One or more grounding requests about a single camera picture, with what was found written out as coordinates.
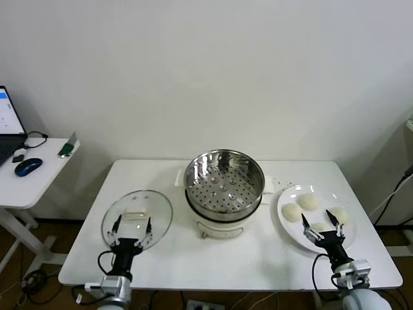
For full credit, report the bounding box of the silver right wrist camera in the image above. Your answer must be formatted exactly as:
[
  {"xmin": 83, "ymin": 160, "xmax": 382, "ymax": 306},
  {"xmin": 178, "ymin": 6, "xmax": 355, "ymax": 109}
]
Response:
[{"xmin": 333, "ymin": 259, "xmax": 372, "ymax": 288}]

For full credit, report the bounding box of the white wall cable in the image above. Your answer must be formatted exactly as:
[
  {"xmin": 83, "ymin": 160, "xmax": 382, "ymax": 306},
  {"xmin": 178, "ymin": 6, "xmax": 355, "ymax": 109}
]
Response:
[{"xmin": 369, "ymin": 180, "xmax": 409, "ymax": 223}]

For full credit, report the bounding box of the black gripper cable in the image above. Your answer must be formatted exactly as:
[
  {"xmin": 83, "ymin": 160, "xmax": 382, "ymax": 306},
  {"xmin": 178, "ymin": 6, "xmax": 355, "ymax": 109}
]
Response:
[
  {"xmin": 311, "ymin": 253, "xmax": 338, "ymax": 310},
  {"xmin": 97, "ymin": 251, "xmax": 114, "ymax": 277}
]

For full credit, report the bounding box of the white steamed baozi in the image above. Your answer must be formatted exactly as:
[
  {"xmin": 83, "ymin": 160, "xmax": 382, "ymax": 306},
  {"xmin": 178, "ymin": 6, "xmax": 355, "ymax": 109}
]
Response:
[
  {"xmin": 311, "ymin": 222, "xmax": 336, "ymax": 233},
  {"xmin": 298, "ymin": 194, "xmax": 320, "ymax": 212},
  {"xmin": 282, "ymin": 203, "xmax": 304, "ymax": 223},
  {"xmin": 328, "ymin": 206, "xmax": 349, "ymax": 226}
]

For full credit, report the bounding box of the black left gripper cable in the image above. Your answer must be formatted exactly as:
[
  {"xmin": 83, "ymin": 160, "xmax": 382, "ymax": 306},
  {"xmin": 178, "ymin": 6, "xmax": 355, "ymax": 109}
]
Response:
[{"xmin": 97, "ymin": 251, "xmax": 114, "ymax": 277}]

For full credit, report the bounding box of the black floor cable bundle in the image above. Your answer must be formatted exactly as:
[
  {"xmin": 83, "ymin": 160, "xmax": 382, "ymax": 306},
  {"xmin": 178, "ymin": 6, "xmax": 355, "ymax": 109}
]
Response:
[{"xmin": 19, "ymin": 269, "xmax": 49, "ymax": 304}]

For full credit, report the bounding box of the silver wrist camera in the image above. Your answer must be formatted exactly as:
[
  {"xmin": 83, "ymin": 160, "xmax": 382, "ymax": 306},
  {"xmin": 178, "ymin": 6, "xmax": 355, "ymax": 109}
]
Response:
[
  {"xmin": 84, "ymin": 276, "xmax": 133, "ymax": 293},
  {"xmin": 333, "ymin": 259, "xmax": 372, "ymax": 288}
]

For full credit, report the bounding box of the black laptop cable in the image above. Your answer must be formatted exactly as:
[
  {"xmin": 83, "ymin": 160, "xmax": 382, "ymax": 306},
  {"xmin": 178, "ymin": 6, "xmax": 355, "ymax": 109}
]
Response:
[{"xmin": 24, "ymin": 130, "xmax": 49, "ymax": 150}]

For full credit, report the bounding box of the blue computer mouse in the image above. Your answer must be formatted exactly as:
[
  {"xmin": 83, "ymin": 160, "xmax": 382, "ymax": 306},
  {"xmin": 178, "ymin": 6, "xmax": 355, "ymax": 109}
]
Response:
[{"xmin": 14, "ymin": 158, "xmax": 43, "ymax": 178}]

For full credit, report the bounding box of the white side desk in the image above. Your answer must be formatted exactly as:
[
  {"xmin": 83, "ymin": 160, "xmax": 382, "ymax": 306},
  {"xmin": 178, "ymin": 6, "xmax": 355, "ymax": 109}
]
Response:
[{"xmin": 0, "ymin": 137, "xmax": 81, "ymax": 285}]

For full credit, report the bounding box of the white electric cooker pot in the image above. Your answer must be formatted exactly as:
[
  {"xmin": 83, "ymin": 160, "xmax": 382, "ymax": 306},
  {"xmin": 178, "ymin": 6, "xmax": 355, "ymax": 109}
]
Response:
[{"xmin": 186, "ymin": 193, "xmax": 271, "ymax": 240}]

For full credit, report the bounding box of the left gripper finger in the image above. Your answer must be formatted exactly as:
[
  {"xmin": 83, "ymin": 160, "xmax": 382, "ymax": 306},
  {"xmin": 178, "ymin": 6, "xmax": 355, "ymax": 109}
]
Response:
[
  {"xmin": 135, "ymin": 216, "xmax": 153, "ymax": 248},
  {"xmin": 107, "ymin": 214, "xmax": 122, "ymax": 246}
]

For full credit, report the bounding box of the white round plate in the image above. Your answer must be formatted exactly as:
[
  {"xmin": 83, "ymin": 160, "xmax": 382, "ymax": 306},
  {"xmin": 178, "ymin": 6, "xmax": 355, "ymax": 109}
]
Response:
[{"xmin": 276, "ymin": 184, "xmax": 358, "ymax": 253}]

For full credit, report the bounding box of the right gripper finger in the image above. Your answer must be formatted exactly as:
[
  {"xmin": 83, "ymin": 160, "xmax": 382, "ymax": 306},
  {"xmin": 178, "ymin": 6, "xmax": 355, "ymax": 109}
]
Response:
[
  {"xmin": 325, "ymin": 209, "xmax": 345, "ymax": 238},
  {"xmin": 301, "ymin": 212, "xmax": 323, "ymax": 242}
]

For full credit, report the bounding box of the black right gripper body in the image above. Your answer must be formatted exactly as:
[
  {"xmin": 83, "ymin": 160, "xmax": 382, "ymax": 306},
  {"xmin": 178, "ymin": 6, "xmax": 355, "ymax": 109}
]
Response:
[{"xmin": 314, "ymin": 231, "xmax": 353, "ymax": 266}]

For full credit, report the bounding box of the black laptop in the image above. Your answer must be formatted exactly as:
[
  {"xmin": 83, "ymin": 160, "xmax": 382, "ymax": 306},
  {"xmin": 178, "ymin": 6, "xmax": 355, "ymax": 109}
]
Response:
[{"xmin": 0, "ymin": 85, "xmax": 28, "ymax": 167}]

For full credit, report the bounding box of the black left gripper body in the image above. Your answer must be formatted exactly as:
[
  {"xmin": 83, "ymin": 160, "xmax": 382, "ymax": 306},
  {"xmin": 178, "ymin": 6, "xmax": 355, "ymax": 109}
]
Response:
[{"xmin": 111, "ymin": 238, "xmax": 143, "ymax": 276}]

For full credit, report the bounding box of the white power strip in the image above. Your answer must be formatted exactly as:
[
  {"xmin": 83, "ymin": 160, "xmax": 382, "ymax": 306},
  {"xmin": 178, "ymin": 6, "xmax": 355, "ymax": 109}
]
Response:
[{"xmin": 186, "ymin": 299, "xmax": 225, "ymax": 310}]

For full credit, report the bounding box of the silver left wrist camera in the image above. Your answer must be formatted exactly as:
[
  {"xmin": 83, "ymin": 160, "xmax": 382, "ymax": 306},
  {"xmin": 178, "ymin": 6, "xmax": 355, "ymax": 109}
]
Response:
[{"xmin": 84, "ymin": 276, "xmax": 133, "ymax": 293}]

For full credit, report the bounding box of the round glass pot lid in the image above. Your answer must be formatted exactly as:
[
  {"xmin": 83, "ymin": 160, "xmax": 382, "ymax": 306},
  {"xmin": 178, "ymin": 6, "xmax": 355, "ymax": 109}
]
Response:
[{"xmin": 101, "ymin": 189, "xmax": 174, "ymax": 253}]

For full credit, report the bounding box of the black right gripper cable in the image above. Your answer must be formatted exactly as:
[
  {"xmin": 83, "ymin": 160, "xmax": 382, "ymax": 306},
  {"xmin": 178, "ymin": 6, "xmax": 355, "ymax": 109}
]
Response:
[{"xmin": 311, "ymin": 253, "xmax": 338, "ymax": 310}]

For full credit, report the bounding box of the black wall cable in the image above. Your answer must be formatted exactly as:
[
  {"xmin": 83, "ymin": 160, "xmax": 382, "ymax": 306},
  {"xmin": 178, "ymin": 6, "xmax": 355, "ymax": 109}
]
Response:
[{"xmin": 376, "ymin": 166, "xmax": 413, "ymax": 225}]

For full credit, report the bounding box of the green and silver tool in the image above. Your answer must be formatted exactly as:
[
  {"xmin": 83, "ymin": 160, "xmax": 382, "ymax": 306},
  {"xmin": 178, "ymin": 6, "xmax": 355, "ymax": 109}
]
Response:
[{"xmin": 57, "ymin": 131, "xmax": 81, "ymax": 158}]

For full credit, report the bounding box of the perforated steel steamer basket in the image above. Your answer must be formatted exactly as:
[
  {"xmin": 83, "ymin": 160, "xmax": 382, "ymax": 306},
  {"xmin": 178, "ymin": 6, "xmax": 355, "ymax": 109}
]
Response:
[{"xmin": 175, "ymin": 149, "xmax": 275, "ymax": 223}]

